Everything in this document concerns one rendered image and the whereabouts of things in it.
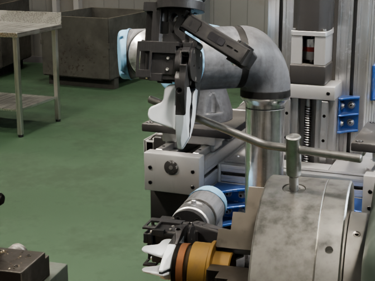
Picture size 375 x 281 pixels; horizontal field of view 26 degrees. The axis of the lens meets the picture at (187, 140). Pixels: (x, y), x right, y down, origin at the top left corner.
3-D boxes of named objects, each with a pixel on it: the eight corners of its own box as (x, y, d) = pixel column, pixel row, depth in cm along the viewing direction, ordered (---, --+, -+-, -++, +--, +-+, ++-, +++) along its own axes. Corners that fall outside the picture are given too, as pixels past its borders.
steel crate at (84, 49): (157, 74, 938) (156, 9, 919) (115, 91, 839) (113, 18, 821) (88, 69, 970) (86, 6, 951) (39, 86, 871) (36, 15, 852)
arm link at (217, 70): (172, 76, 199) (251, 91, 148) (111, 79, 195) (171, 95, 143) (170, 27, 198) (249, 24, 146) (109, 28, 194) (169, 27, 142)
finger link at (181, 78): (179, 115, 118) (183, 56, 118) (191, 116, 117) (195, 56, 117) (170, 114, 113) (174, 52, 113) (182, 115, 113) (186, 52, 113)
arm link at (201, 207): (215, 240, 151) (215, 198, 149) (208, 249, 147) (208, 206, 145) (176, 236, 153) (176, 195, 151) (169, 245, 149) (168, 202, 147)
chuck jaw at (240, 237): (288, 260, 130) (296, 189, 134) (284, 253, 126) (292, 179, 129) (220, 253, 133) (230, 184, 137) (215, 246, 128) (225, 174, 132)
